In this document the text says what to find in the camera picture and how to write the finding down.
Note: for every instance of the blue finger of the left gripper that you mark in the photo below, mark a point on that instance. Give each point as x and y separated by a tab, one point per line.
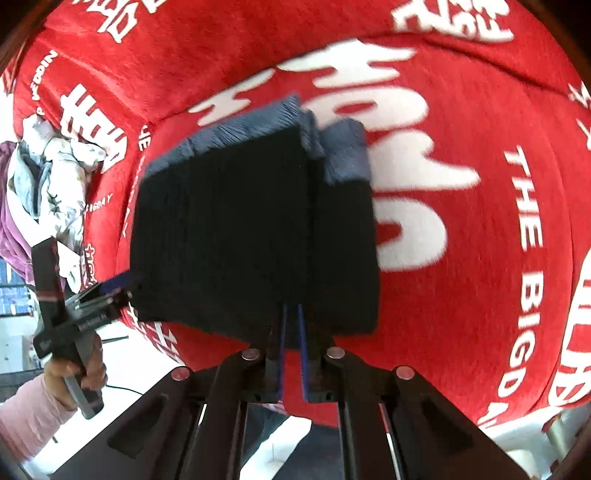
121	282

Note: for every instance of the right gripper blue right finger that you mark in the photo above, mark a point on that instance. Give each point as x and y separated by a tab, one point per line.
311	357

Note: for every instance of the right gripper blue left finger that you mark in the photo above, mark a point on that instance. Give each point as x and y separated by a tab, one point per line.
275	352

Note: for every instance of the black pants with blue trim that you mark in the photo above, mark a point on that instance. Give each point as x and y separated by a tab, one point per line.
266	211

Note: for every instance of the pink sleeved left forearm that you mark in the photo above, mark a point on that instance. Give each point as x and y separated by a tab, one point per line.
31	417

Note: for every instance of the person's left hand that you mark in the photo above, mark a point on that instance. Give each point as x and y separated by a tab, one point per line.
56	370

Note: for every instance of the purple cloth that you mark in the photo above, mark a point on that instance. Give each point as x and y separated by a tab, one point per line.
14	249

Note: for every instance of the person's legs in dark trousers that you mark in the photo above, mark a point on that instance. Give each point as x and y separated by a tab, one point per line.
278	446

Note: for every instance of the grey floral crumpled garment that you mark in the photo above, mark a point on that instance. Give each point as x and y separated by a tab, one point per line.
49	174

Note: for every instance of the red wedding bedspread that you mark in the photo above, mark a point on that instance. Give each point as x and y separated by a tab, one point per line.
479	142

